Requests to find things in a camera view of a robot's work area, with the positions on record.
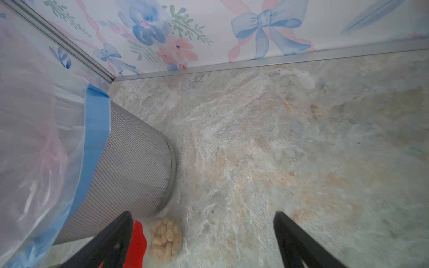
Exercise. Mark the left aluminium corner post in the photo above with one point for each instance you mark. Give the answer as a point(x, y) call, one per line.
point(49, 30)

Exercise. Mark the red lid peanut jar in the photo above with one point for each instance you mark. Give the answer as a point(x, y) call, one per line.
point(155, 241)

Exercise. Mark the grey mesh trash bin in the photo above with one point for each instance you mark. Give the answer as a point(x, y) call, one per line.
point(136, 173)

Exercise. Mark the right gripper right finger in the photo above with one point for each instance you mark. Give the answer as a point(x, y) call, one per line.
point(298, 249)

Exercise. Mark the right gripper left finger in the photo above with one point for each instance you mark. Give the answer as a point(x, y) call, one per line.
point(108, 249)

